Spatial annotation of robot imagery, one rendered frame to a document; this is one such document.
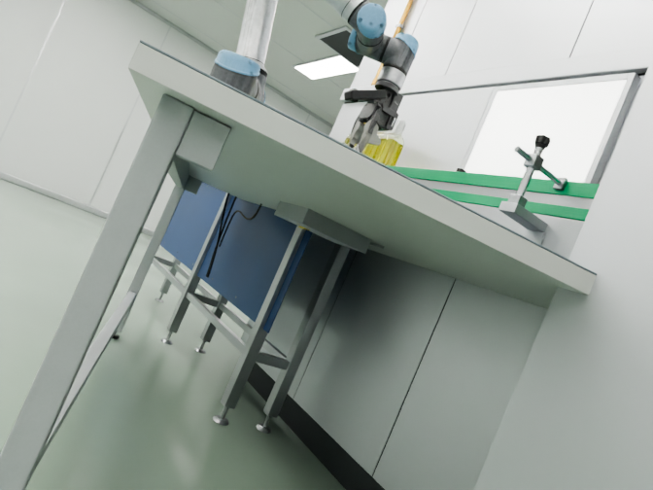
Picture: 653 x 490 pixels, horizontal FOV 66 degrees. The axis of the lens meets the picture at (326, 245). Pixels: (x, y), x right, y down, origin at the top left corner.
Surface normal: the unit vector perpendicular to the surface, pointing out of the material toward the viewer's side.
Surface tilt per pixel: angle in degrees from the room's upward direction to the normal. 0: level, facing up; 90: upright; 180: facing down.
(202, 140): 90
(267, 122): 90
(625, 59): 90
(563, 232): 90
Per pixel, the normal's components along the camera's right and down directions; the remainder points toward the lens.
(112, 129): 0.51, 0.18
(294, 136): 0.26, 0.07
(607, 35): -0.76, -0.36
